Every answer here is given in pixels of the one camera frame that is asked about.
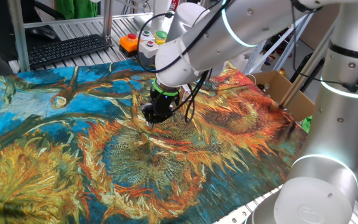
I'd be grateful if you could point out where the brown cardboard box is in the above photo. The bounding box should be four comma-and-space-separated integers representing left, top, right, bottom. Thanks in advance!
249, 70, 316, 122

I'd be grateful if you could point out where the grey box red button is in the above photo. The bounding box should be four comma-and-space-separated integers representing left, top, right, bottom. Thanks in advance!
137, 39, 160, 67

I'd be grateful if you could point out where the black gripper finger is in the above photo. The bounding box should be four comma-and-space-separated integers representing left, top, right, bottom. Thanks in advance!
153, 109, 173, 125
141, 103, 157, 129

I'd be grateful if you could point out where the sunflower painting tablecloth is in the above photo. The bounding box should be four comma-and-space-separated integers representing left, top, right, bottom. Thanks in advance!
0, 58, 309, 224

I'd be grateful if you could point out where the white box small green button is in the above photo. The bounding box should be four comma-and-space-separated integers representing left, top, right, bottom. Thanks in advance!
137, 30, 156, 42

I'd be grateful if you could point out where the yellow box green mushroom button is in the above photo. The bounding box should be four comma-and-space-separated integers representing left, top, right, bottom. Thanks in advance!
153, 30, 168, 46

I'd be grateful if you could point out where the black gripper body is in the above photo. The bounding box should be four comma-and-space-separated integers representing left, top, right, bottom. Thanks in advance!
149, 88, 181, 114

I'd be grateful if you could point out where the aluminium frame rail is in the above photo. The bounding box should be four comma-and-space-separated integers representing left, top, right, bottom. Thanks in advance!
22, 12, 154, 29

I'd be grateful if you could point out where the black flat panel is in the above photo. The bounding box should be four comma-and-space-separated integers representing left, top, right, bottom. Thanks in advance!
290, 52, 326, 93

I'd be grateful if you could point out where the hanging green cloth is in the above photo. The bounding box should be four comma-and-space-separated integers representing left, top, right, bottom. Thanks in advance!
54, 0, 99, 20

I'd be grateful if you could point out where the black computer keyboard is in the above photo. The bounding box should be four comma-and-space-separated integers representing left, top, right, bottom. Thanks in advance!
27, 33, 114, 70

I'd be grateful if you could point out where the white metal shelf rack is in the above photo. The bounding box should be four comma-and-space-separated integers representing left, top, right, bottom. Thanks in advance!
243, 14, 315, 75

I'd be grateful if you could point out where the black computer mouse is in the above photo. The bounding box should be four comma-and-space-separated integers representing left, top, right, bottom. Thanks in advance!
25, 25, 61, 41

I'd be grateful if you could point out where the white foam block stack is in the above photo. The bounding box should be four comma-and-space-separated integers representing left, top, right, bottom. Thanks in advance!
225, 46, 257, 74

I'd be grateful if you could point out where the crumpled green cloth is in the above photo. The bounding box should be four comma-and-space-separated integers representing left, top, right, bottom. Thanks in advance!
301, 115, 313, 134

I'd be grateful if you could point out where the brown wooden cabinet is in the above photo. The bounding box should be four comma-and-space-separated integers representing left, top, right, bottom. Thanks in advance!
300, 2, 341, 50

